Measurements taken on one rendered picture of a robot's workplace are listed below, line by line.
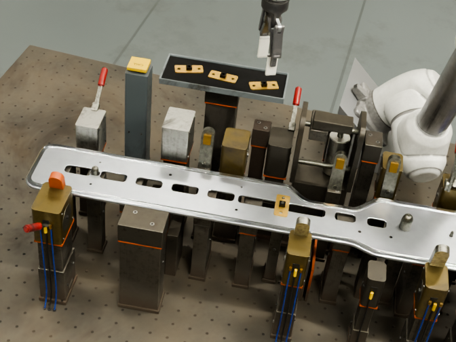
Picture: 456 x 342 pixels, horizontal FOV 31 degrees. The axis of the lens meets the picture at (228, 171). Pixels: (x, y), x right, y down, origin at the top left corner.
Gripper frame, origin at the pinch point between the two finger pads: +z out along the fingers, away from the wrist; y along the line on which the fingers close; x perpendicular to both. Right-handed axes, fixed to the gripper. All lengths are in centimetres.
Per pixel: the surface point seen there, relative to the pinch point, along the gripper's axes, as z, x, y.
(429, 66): 126, 158, -166
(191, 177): 25.8, -24.4, 19.2
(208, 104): 17.9, -15.0, -3.8
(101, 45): 126, -25, -205
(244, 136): 17.8, -8.0, 12.7
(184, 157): 24.5, -24.9, 12.1
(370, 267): 27, 15, 59
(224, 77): 9.3, -10.7, -4.7
